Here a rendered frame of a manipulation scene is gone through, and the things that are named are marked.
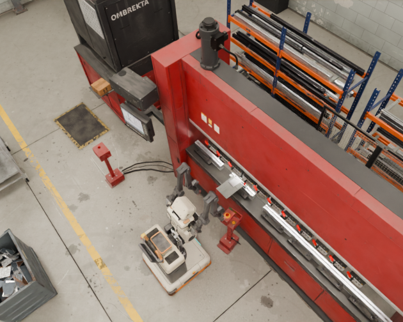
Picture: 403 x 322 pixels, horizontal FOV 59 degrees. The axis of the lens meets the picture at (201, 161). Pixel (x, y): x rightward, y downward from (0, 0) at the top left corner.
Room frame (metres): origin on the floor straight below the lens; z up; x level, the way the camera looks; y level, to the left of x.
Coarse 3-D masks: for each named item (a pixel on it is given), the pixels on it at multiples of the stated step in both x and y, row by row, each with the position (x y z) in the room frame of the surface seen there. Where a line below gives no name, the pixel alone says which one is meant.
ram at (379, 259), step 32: (192, 96) 2.70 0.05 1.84; (224, 128) 2.29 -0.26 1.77; (256, 160) 1.91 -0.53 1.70; (288, 160) 1.64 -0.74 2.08; (288, 192) 1.56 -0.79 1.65; (320, 192) 1.34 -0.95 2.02; (320, 224) 1.24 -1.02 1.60; (352, 224) 1.07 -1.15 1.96; (352, 256) 0.95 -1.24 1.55; (384, 256) 0.82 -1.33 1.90; (384, 288) 0.68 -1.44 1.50
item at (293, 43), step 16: (240, 16) 4.61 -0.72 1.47; (256, 16) 4.58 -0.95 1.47; (272, 16) 4.55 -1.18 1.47; (256, 32) 4.29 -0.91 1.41; (272, 32) 4.22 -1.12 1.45; (288, 32) 4.19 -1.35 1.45; (288, 48) 3.82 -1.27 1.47; (304, 48) 3.81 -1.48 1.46; (320, 48) 3.81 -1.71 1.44; (304, 64) 3.55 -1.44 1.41; (320, 64) 3.54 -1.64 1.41; (336, 64) 3.45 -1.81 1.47; (352, 64) 3.42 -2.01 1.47; (352, 80) 3.14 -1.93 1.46
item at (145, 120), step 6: (126, 108) 2.83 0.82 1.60; (132, 108) 2.85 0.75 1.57; (132, 114) 2.73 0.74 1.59; (138, 114) 2.72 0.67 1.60; (144, 114) 2.74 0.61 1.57; (144, 120) 2.63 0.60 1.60; (150, 120) 2.66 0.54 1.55; (132, 126) 2.79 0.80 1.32; (144, 126) 2.61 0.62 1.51; (150, 126) 2.65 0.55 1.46; (138, 132) 2.72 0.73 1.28; (144, 132) 2.63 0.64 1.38; (150, 132) 2.60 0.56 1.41; (150, 138) 2.58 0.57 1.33
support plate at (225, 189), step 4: (232, 176) 2.17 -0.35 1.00; (228, 180) 2.13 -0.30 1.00; (224, 184) 2.08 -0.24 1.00; (228, 184) 2.07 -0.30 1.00; (240, 184) 2.06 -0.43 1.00; (216, 188) 2.03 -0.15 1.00; (220, 188) 2.02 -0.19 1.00; (224, 188) 2.02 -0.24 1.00; (228, 188) 2.01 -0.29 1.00; (232, 188) 2.01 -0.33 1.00; (236, 188) 2.01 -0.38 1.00; (220, 192) 1.97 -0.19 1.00; (224, 192) 1.97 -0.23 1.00; (228, 192) 1.96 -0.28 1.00; (232, 192) 1.96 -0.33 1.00; (224, 196) 1.92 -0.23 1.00; (228, 196) 1.91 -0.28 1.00
